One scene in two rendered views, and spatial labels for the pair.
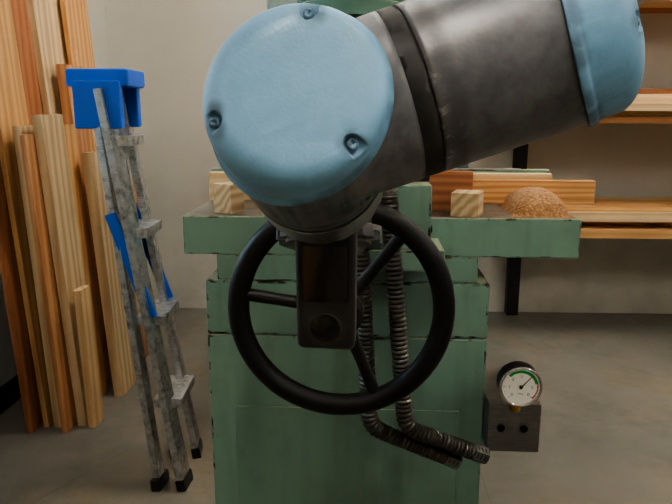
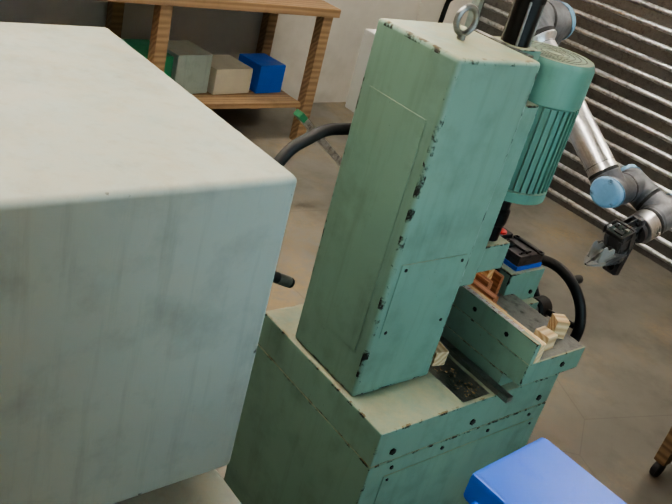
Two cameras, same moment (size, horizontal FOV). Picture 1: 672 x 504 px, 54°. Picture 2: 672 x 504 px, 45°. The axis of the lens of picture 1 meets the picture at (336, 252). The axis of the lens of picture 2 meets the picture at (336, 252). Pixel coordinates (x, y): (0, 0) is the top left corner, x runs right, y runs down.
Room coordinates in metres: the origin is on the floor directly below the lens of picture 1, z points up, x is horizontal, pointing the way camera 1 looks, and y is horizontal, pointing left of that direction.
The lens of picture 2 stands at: (2.60, 0.89, 1.81)
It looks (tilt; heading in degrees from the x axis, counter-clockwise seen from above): 27 degrees down; 223
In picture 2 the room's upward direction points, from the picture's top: 15 degrees clockwise
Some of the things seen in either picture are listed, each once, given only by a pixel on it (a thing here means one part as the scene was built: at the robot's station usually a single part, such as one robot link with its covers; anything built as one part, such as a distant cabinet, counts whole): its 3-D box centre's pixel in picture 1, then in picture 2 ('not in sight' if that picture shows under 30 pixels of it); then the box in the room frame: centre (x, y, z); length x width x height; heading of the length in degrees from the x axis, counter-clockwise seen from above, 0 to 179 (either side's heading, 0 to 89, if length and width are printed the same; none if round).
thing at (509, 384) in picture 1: (517, 388); not in sight; (0.92, -0.27, 0.65); 0.06 x 0.04 x 0.08; 87
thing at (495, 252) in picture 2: not in sight; (474, 254); (1.16, -0.03, 1.03); 0.14 x 0.07 x 0.09; 177
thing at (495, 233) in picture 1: (378, 230); (475, 291); (1.03, -0.07, 0.87); 0.61 x 0.30 x 0.06; 87
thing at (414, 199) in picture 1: (379, 210); (503, 272); (0.95, -0.06, 0.91); 0.15 x 0.14 x 0.09; 87
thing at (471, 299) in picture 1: (351, 265); (409, 357); (1.26, -0.03, 0.76); 0.57 x 0.45 x 0.09; 177
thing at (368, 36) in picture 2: not in sight; (382, 74); (1.45, -0.18, 1.40); 0.10 x 0.06 x 0.16; 177
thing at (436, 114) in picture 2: not in sight; (405, 214); (1.43, -0.04, 1.16); 0.22 x 0.22 x 0.72; 87
